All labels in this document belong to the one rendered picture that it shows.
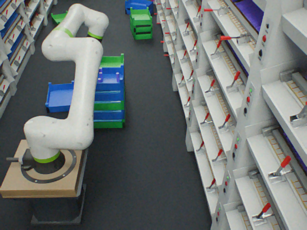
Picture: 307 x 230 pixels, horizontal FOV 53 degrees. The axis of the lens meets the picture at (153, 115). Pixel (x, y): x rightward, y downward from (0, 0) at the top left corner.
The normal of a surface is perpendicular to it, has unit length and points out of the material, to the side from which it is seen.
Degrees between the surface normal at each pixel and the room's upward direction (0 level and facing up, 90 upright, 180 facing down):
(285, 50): 90
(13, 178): 1
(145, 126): 0
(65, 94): 0
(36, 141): 88
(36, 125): 10
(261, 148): 20
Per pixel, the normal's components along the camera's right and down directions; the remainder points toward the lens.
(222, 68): -0.32, -0.72
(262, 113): 0.08, 0.62
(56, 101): 0.02, -0.78
